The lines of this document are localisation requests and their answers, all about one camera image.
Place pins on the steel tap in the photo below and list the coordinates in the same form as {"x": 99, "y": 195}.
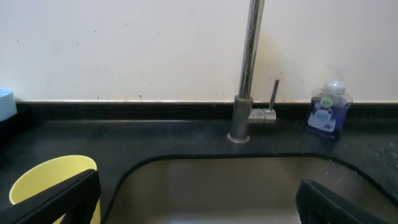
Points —
{"x": 239, "y": 118}

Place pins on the steel sink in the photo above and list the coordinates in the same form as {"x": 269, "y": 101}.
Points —
{"x": 217, "y": 186}

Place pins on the blue soap bottle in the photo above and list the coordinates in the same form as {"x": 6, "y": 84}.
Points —
{"x": 326, "y": 118}

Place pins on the yellow cup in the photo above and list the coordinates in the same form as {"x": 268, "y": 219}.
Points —
{"x": 46, "y": 174}

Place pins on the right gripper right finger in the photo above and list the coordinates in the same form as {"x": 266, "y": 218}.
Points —
{"x": 326, "y": 205}

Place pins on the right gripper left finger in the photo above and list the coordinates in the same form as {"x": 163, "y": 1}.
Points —
{"x": 62, "y": 196}

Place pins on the blue cup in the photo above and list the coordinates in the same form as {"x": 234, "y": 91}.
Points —
{"x": 7, "y": 104}

